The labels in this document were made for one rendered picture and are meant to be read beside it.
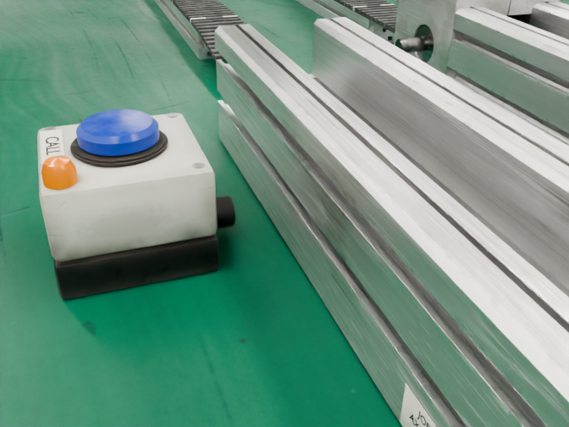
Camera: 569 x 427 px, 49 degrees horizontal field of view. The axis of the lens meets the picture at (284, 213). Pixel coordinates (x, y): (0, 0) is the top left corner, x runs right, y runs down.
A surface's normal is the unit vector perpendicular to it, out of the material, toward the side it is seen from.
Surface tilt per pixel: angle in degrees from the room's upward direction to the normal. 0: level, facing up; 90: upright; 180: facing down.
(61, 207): 90
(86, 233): 90
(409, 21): 90
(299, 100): 0
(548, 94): 90
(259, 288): 0
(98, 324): 0
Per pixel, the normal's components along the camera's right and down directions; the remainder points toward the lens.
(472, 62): -0.94, 0.16
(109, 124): 0.00, -0.83
